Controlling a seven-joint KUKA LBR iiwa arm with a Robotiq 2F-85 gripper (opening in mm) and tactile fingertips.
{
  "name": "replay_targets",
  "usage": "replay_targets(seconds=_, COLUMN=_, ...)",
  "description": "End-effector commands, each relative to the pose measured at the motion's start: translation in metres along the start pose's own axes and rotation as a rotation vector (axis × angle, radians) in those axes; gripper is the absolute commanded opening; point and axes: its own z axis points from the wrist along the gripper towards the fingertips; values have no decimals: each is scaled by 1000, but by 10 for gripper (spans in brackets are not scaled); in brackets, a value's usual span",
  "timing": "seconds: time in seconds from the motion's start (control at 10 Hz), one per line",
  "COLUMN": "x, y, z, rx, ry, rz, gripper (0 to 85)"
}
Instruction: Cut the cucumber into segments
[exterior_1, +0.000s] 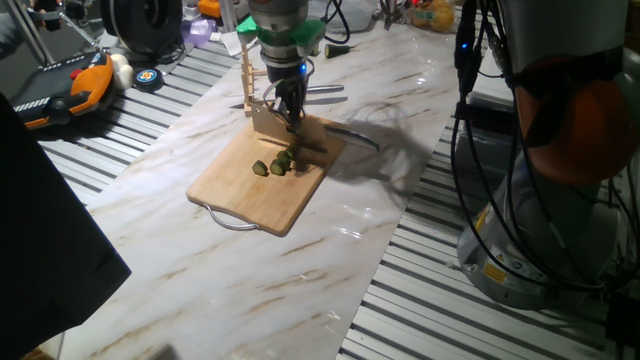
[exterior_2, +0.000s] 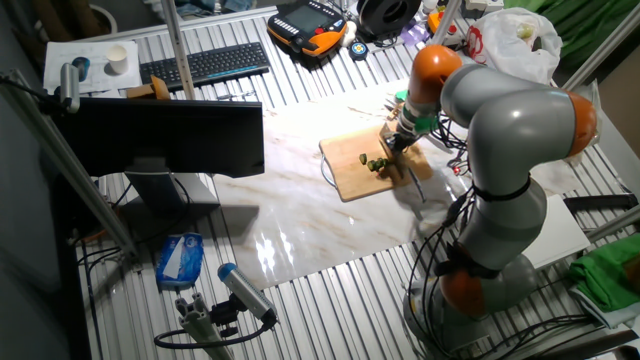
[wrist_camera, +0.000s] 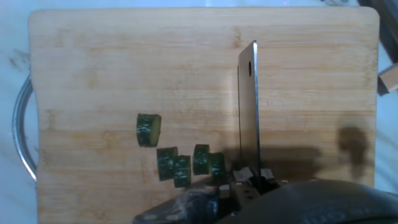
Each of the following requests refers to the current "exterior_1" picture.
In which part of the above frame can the orange plastic object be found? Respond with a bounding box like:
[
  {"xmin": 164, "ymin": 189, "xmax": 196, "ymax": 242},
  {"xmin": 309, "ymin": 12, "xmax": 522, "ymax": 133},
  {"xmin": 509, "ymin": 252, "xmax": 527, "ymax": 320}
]
[{"xmin": 197, "ymin": 0, "xmax": 223, "ymax": 20}]

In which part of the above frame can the wooden cutting board, metal handle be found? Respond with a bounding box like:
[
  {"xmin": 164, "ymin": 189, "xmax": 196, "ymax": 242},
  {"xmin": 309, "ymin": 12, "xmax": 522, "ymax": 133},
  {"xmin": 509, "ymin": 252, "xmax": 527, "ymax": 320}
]
[{"xmin": 185, "ymin": 112, "xmax": 354, "ymax": 238}]

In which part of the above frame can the slim aluminium post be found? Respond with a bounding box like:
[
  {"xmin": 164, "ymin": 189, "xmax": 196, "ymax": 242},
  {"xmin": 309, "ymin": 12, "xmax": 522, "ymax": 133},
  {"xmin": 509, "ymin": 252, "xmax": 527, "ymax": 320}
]
[{"xmin": 218, "ymin": 0, "xmax": 239, "ymax": 34}]

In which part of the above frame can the orange and black teach pendant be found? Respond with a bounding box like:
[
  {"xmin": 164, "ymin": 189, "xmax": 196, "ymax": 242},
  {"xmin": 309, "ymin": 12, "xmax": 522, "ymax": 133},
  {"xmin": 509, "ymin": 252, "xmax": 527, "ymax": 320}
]
[{"xmin": 9, "ymin": 50, "xmax": 116, "ymax": 132}]

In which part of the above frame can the steel cleaver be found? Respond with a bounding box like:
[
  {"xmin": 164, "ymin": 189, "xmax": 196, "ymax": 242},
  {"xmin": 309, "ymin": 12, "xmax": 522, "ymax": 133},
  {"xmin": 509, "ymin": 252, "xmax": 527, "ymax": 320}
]
[{"xmin": 251, "ymin": 102, "xmax": 381, "ymax": 153}]

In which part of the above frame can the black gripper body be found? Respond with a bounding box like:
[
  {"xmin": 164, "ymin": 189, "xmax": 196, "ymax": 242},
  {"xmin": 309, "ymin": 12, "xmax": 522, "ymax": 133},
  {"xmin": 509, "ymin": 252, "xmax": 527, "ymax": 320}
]
[{"xmin": 267, "ymin": 62, "xmax": 311, "ymax": 104}]

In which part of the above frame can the white plastic bag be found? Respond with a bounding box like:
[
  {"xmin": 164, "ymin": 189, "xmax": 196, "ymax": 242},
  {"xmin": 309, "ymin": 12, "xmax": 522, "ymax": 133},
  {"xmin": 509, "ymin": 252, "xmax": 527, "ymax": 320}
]
[{"xmin": 307, "ymin": 0, "xmax": 381, "ymax": 32}]

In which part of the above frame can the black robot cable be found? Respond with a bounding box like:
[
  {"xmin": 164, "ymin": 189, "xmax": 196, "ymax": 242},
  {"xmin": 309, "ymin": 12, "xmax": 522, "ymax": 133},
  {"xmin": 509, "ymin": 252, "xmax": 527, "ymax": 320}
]
[{"xmin": 449, "ymin": 0, "xmax": 640, "ymax": 296}]

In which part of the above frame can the cucumber end piece with stem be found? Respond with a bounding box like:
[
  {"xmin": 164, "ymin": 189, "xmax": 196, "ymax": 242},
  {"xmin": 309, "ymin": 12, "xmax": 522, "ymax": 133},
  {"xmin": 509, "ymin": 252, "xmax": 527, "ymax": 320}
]
[{"xmin": 324, "ymin": 43, "xmax": 356, "ymax": 60}]

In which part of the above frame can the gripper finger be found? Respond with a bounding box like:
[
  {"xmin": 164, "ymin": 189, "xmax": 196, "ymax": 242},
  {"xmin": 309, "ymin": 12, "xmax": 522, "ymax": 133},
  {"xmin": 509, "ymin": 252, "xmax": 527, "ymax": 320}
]
[
  {"xmin": 288, "ymin": 97, "xmax": 307, "ymax": 134},
  {"xmin": 272, "ymin": 94, "xmax": 291, "ymax": 124}
]

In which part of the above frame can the white rounded toy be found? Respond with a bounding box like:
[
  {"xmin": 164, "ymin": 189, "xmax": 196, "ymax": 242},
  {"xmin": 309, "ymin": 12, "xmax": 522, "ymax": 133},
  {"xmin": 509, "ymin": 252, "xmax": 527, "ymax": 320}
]
[{"xmin": 109, "ymin": 53, "xmax": 135, "ymax": 91}]

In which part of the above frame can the purple plastic bag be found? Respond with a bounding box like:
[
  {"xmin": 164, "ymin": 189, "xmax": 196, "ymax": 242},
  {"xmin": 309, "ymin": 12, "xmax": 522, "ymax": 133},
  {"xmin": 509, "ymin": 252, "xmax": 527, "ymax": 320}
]
[{"xmin": 180, "ymin": 18, "xmax": 217, "ymax": 48}]

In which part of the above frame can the grey metal tripod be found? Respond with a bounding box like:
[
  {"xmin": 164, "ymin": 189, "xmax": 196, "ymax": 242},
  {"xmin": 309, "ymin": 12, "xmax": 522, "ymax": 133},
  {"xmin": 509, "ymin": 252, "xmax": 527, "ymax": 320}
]
[{"xmin": 7, "ymin": 0, "xmax": 109, "ymax": 66}]

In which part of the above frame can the white paper card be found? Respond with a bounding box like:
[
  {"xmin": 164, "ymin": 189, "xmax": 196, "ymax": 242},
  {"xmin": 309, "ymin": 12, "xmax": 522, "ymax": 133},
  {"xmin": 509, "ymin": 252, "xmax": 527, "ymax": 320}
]
[{"xmin": 219, "ymin": 30, "xmax": 246, "ymax": 57}]

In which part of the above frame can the wooden peg knife rack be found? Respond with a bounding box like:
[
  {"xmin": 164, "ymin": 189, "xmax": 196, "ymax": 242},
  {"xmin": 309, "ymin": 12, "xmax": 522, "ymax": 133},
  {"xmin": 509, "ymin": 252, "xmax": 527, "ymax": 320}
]
[{"xmin": 239, "ymin": 43, "xmax": 271, "ymax": 118}]

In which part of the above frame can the clear bag of yellow fruit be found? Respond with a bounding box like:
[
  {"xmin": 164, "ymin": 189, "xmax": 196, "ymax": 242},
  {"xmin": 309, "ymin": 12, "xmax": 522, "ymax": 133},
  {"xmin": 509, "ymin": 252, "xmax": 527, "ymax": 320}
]
[{"xmin": 410, "ymin": 0, "xmax": 456, "ymax": 34}]

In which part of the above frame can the green wrist mount plate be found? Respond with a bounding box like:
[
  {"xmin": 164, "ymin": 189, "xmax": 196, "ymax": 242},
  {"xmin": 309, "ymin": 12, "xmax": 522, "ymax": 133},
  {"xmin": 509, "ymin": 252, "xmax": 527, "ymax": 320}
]
[{"xmin": 235, "ymin": 15, "xmax": 327, "ymax": 59}]

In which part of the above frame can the black filament spool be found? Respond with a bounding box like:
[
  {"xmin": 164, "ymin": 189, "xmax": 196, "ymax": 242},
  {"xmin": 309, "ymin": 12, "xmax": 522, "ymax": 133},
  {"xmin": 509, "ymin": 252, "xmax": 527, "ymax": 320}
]
[{"xmin": 99, "ymin": 0, "xmax": 185, "ymax": 55}]

